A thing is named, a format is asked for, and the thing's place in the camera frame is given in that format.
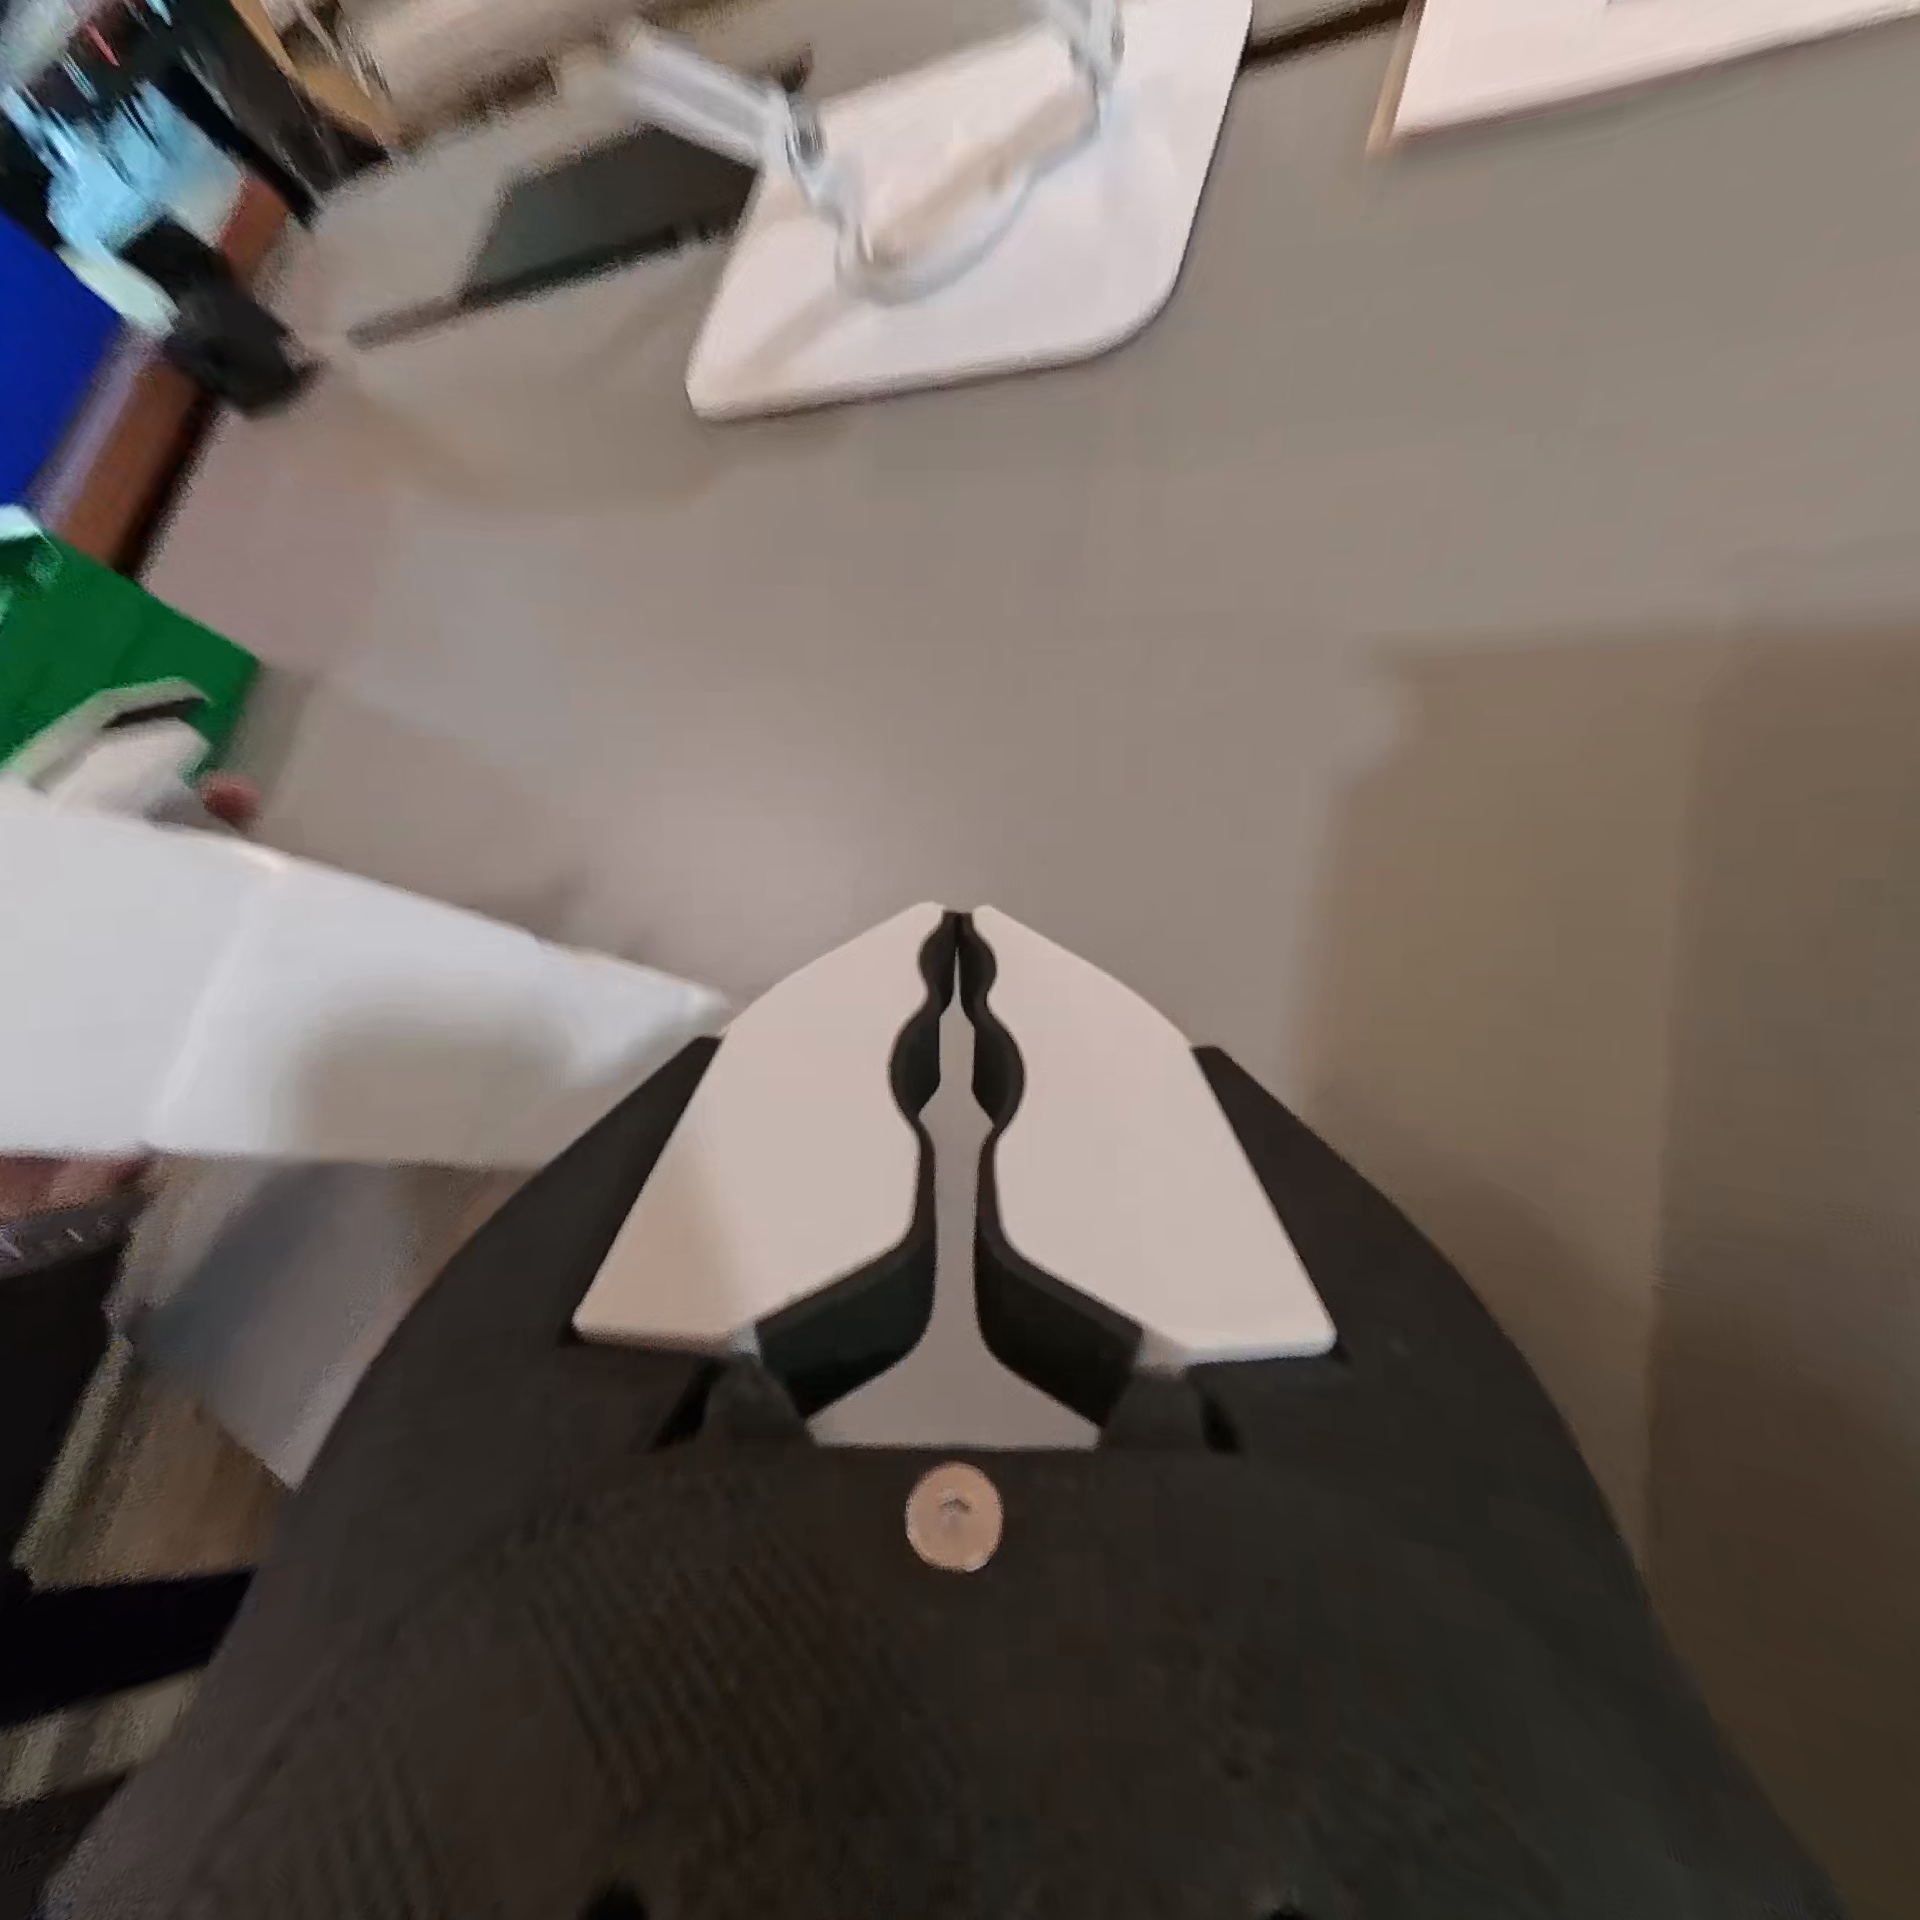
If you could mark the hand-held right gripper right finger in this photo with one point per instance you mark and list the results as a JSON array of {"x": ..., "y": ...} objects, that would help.
[{"x": 1141, "y": 1184}]

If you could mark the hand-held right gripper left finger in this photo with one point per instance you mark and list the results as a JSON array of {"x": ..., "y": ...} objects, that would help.
[{"x": 781, "y": 1171}]

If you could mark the green plastic bin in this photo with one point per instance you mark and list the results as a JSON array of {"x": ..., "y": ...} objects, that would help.
[{"x": 105, "y": 631}]

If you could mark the person's left hand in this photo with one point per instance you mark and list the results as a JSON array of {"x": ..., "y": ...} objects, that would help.
[{"x": 228, "y": 805}]

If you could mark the blue panel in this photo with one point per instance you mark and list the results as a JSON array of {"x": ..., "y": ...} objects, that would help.
[{"x": 45, "y": 360}]

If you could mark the dark laptop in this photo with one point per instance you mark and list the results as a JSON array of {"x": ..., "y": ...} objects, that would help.
[{"x": 601, "y": 210}]

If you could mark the white rounded stand base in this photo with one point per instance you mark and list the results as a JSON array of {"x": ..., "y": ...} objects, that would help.
[{"x": 974, "y": 255}]

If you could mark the white paper sheet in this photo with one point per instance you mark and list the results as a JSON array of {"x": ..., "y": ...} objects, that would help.
[{"x": 1651, "y": 60}]

